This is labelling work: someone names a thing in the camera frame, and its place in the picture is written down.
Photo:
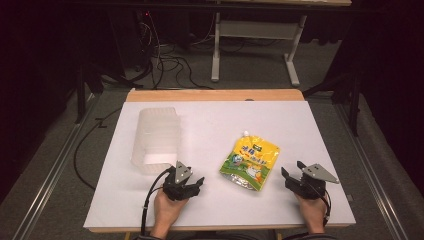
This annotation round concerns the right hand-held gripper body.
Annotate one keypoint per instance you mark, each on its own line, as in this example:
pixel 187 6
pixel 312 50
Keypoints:
pixel 305 188

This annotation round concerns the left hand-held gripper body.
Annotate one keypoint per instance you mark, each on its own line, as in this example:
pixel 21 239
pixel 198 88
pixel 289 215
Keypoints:
pixel 178 191

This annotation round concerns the person's left hand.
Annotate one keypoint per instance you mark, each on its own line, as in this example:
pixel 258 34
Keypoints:
pixel 165 211

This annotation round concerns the person's right hand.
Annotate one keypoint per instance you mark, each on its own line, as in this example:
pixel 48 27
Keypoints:
pixel 314 213

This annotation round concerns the yellow spouted food pouch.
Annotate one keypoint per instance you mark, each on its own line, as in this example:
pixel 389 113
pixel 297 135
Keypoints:
pixel 248 160

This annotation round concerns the translucent plastic container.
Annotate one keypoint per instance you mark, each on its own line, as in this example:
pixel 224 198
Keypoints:
pixel 156 140

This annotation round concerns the white table mat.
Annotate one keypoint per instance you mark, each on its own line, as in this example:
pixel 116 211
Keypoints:
pixel 213 126

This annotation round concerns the black metal stand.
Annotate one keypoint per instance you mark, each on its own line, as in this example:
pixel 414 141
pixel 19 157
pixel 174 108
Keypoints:
pixel 81 96
pixel 353 100

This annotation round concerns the dark computer tower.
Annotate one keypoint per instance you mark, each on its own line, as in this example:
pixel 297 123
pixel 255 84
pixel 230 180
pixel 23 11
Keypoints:
pixel 131 40

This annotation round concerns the metal floor rail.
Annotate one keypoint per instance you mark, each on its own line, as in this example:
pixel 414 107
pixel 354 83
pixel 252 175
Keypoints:
pixel 370 173
pixel 50 180

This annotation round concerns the white metal desk frame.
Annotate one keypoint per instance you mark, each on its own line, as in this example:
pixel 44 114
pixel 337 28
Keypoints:
pixel 256 30

